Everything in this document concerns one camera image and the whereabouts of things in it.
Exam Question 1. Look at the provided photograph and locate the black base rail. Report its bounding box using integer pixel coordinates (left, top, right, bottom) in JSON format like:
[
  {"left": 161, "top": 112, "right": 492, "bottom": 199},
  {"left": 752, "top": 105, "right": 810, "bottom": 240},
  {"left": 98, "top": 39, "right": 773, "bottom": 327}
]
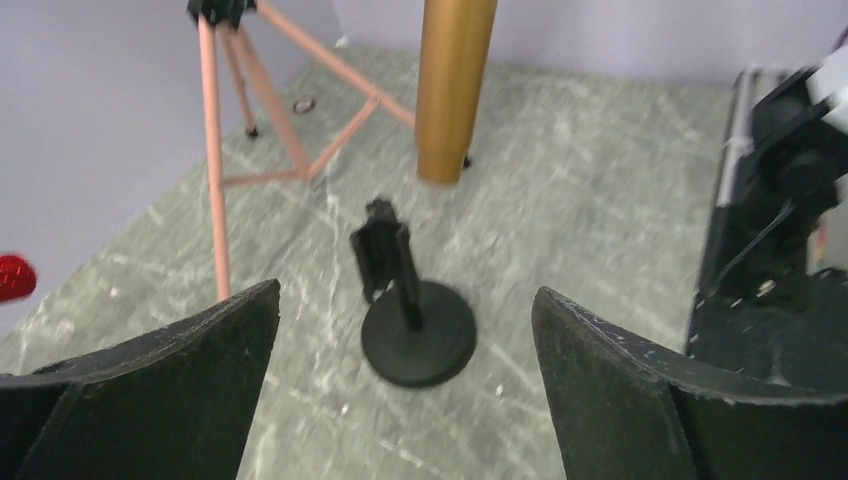
[{"left": 686, "top": 68, "right": 847, "bottom": 394}]

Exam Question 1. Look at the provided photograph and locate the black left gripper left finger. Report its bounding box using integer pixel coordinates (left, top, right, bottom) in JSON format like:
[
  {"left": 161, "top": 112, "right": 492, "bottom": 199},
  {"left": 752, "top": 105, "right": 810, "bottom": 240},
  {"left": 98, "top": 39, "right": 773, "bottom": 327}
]
[{"left": 1, "top": 280, "right": 280, "bottom": 479}]

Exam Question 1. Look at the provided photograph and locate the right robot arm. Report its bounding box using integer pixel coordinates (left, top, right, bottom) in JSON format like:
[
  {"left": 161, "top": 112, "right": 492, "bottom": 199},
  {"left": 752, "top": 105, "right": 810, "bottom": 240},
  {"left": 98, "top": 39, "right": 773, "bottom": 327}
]
[{"left": 710, "top": 42, "right": 847, "bottom": 310}]

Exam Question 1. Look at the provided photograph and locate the small round table insert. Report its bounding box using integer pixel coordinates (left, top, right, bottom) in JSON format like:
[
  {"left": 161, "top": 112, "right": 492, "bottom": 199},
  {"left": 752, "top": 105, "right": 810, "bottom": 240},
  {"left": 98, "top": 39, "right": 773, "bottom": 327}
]
[{"left": 292, "top": 97, "right": 316, "bottom": 114}]

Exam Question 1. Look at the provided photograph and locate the red glitter microphone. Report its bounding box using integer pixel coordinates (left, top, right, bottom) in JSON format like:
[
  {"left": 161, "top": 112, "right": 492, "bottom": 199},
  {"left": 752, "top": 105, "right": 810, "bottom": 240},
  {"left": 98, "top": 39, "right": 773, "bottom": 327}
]
[{"left": 1, "top": 253, "right": 37, "bottom": 304}]

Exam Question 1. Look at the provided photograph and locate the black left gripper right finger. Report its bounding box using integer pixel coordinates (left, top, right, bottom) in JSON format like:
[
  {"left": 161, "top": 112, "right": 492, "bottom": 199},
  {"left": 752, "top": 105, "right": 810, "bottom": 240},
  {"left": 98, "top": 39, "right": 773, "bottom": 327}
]
[{"left": 531, "top": 287, "right": 847, "bottom": 479}]

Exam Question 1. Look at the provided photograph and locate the gold microphone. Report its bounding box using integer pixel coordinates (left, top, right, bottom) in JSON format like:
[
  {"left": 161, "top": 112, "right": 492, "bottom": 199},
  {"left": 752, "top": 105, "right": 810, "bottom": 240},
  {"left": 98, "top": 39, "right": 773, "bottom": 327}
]
[{"left": 415, "top": 0, "right": 498, "bottom": 185}]

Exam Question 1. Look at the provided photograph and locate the pink music stand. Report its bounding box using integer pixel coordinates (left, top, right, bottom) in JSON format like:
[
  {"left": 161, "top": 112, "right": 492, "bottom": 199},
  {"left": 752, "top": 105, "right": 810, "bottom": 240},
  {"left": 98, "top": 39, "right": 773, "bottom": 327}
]
[{"left": 187, "top": 1, "right": 415, "bottom": 301}]

